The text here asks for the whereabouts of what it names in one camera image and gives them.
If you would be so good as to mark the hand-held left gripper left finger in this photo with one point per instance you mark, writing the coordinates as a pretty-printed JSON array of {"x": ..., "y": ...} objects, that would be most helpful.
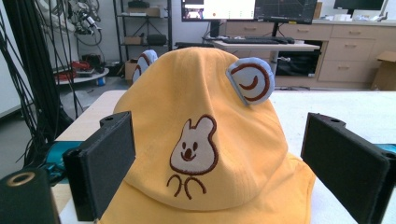
[{"x": 102, "y": 168}]

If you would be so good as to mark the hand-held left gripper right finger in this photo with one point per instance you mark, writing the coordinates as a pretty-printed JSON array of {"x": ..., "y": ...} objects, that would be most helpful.
[{"x": 342, "y": 168}]

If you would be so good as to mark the yellow bear-eared hat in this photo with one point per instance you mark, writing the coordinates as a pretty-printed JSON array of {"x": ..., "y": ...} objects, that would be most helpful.
[{"x": 218, "y": 124}]

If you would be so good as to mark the round white platform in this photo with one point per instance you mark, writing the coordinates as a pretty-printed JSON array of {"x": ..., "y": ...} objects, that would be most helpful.
[{"x": 90, "y": 76}]

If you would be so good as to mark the small cardboard box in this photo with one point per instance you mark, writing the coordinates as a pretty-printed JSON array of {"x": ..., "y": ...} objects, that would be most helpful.
[{"x": 130, "y": 70}]

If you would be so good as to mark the large cardboard box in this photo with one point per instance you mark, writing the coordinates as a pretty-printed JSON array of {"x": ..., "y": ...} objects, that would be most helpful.
[{"x": 386, "y": 71}]

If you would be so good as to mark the beige drawer cabinet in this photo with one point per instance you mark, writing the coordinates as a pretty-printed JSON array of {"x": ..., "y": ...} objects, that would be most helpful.
[{"x": 348, "y": 49}]

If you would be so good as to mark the black bag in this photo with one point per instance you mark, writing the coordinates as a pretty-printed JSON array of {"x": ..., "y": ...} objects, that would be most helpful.
[{"x": 156, "y": 39}]

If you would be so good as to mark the light wooden office desk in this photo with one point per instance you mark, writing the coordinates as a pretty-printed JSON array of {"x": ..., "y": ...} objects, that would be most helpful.
[{"x": 267, "y": 47}]

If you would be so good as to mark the white robot equipment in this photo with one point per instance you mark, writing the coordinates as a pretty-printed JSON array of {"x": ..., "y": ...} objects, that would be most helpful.
[{"x": 84, "y": 18}]

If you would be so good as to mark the black keyboard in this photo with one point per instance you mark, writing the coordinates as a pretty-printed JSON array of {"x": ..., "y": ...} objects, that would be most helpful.
[{"x": 255, "y": 40}]

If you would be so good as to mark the black metal shelf rack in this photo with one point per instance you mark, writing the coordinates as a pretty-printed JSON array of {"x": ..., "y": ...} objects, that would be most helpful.
[{"x": 169, "y": 25}]

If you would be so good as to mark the small dark monitor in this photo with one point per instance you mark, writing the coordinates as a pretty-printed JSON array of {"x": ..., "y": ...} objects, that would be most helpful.
[{"x": 358, "y": 4}]

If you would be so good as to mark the computer monitor with dark screen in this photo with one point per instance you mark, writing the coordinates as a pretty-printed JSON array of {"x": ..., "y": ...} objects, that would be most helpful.
[{"x": 285, "y": 11}]

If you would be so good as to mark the computer monitor with white screen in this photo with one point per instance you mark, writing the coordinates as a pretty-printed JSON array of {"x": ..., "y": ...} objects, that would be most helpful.
[{"x": 218, "y": 9}]

